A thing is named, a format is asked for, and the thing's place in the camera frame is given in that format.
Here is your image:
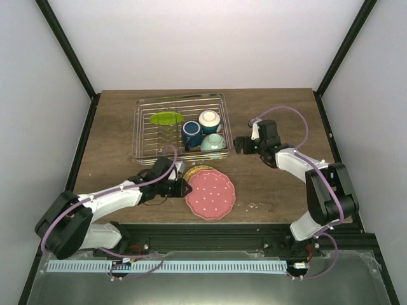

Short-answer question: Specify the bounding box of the yellow plate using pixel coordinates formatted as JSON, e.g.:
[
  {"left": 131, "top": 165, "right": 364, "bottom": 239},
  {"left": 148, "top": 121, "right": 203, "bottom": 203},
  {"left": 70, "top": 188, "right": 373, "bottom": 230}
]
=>
[{"left": 183, "top": 165, "right": 213, "bottom": 182}]

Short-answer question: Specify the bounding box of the pale green bowl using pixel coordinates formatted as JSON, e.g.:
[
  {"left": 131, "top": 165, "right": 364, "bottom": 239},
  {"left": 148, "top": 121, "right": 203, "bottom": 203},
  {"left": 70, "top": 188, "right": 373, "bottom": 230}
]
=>
[{"left": 200, "top": 133, "right": 227, "bottom": 152}]

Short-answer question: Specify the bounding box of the pink scalloped plate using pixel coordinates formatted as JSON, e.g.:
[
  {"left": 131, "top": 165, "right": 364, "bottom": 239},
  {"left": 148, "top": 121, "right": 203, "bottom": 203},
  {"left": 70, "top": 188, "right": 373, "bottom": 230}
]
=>
[{"left": 185, "top": 169, "right": 236, "bottom": 220}]

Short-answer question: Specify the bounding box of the white and teal bowl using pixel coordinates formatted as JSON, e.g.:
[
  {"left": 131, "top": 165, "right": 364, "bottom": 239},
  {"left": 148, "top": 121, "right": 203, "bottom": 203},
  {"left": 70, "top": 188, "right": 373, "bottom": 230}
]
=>
[{"left": 198, "top": 110, "right": 222, "bottom": 135}]

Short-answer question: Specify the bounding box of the chrome wire dish rack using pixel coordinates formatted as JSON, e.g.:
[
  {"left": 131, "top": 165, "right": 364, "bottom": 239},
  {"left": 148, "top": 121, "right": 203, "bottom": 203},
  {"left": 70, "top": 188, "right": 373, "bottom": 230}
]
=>
[{"left": 132, "top": 93, "right": 233, "bottom": 165}]

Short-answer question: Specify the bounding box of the dark blue mug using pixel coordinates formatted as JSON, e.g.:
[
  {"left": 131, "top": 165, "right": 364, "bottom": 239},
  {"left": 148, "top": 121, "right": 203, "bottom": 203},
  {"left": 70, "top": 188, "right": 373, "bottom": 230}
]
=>
[{"left": 181, "top": 121, "right": 202, "bottom": 152}]

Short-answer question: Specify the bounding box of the lime green plate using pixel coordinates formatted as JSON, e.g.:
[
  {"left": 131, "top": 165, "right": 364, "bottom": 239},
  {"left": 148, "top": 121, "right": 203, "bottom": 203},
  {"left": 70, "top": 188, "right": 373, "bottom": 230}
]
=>
[{"left": 149, "top": 111, "right": 184, "bottom": 126}]

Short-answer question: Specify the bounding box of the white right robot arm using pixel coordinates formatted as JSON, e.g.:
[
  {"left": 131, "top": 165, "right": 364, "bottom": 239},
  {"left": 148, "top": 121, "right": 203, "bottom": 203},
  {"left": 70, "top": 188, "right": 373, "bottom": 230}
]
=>
[{"left": 233, "top": 119, "right": 359, "bottom": 256}]

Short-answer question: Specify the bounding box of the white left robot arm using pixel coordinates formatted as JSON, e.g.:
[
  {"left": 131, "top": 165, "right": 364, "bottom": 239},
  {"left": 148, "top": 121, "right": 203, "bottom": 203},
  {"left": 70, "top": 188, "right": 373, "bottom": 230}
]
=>
[{"left": 34, "top": 157, "right": 192, "bottom": 259}]

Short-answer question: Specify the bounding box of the light blue slotted strip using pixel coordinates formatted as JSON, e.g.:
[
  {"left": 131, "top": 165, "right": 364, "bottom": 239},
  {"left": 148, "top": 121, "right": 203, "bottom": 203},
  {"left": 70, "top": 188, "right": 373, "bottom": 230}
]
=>
[{"left": 46, "top": 260, "right": 287, "bottom": 274}]

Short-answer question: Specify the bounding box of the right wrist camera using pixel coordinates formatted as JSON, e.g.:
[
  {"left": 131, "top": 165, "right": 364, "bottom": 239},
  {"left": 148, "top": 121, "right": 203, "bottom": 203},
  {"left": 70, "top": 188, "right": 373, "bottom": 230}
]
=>
[{"left": 248, "top": 118, "right": 262, "bottom": 141}]

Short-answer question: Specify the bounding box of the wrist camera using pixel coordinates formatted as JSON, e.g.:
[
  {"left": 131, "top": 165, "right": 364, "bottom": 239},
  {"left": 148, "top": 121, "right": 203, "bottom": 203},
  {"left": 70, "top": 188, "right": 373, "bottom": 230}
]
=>
[
  {"left": 248, "top": 118, "right": 262, "bottom": 141},
  {"left": 175, "top": 161, "right": 186, "bottom": 173}
]

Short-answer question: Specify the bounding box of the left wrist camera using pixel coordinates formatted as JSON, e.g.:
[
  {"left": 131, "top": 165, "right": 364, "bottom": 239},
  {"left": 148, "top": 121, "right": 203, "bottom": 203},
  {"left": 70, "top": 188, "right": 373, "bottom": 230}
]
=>
[{"left": 175, "top": 161, "right": 186, "bottom": 173}]

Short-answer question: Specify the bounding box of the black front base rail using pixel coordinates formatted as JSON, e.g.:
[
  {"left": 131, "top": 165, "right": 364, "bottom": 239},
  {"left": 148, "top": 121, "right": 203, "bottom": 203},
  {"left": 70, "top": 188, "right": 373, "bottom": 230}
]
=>
[{"left": 112, "top": 224, "right": 381, "bottom": 259}]

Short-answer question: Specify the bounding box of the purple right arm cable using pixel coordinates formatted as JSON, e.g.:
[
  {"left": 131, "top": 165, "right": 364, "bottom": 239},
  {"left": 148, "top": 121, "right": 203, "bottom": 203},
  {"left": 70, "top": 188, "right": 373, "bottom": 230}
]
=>
[{"left": 249, "top": 106, "right": 346, "bottom": 281}]

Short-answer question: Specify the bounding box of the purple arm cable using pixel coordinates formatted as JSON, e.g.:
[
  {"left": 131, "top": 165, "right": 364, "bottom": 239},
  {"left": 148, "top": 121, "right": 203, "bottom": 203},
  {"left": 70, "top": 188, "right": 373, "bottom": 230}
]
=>
[
  {"left": 249, "top": 106, "right": 346, "bottom": 281},
  {"left": 41, "top": 145, "right": 179, "bottom": 281}
]

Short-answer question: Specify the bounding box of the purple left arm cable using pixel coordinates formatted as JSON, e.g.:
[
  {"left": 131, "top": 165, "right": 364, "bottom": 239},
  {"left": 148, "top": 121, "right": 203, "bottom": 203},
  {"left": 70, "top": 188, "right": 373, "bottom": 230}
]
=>
[{"left": 41, "top": 145, "right": 179, "bottom": 281}]

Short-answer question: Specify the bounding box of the black right frame post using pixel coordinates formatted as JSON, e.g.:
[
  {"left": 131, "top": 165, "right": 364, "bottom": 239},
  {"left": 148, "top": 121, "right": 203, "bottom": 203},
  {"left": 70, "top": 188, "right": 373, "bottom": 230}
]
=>
[{"left": 317, "top": 0, "right": 379, "bottom": 95}]

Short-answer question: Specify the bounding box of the black aluminium frame post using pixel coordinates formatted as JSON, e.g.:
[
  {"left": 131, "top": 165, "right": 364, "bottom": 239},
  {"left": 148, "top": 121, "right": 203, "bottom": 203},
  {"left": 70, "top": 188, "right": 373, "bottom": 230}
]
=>
[{"left": 34, "top": 0, "right": 97, "bottom": 99}]

